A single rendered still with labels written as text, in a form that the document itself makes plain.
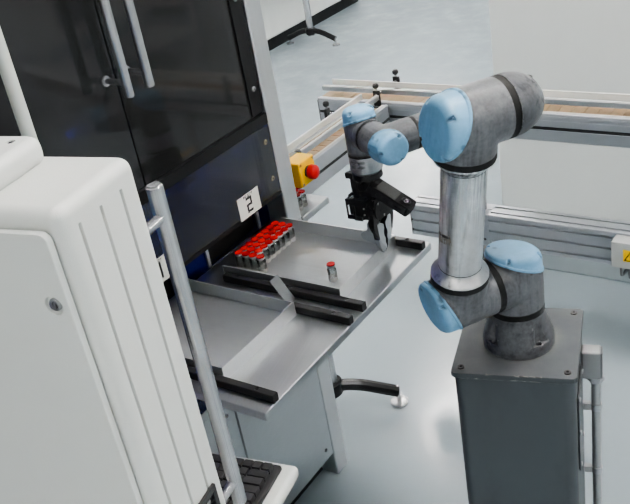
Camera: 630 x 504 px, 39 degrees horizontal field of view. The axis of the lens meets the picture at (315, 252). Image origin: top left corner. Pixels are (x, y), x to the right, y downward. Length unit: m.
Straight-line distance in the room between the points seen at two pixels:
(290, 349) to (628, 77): 1.84
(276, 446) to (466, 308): 0.94
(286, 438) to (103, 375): 1.45
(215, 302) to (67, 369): 0.97
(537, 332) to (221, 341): 0.68
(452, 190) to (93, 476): 0.79
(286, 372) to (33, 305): 0.80
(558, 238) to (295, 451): 1.08
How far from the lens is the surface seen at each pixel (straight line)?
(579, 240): 2.96
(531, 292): 1.89
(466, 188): 1.63
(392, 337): 3.44
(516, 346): 1.93
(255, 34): 2.22
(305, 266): 2.20
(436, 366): 3.27
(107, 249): 1.15
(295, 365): 1.86
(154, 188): 1.26
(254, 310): 2.07
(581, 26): 3.33
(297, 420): 2.62
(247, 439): 2.44
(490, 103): 1.56
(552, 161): 3.56
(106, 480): 1.31
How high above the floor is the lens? 1.96
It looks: 28 degrees down
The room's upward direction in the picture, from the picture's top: 11 degrees counter-clockwise
